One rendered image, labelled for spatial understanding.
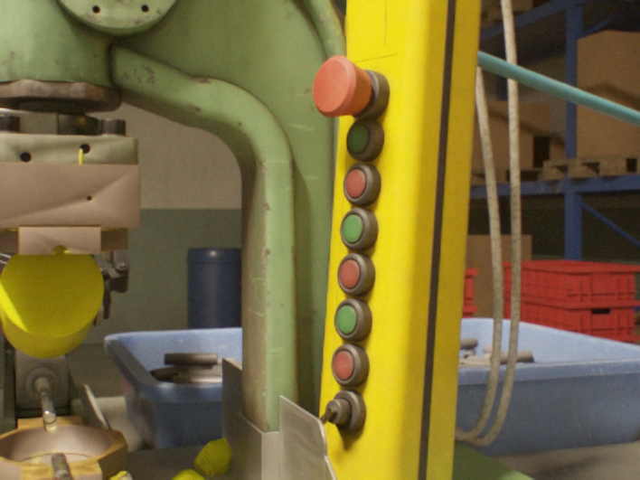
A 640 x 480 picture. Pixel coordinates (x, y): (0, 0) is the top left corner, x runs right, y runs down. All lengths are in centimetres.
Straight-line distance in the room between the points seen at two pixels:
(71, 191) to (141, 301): 841
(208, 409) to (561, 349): 54
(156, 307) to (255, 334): 834
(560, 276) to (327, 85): 380
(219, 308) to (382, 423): 698
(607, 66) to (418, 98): 629
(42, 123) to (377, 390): 27
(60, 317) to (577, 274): 382
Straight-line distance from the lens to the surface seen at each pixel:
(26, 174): 54
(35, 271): 64
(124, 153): 57
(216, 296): 754
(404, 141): 58
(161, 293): 896
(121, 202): 54
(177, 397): 81
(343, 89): 57
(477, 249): 838
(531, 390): 95
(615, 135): 684
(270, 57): 64
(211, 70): 63
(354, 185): 59
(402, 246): 58
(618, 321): 450
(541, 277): 447
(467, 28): 63
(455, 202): 61
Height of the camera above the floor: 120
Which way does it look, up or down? 1 degrees down
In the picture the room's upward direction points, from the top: straight up
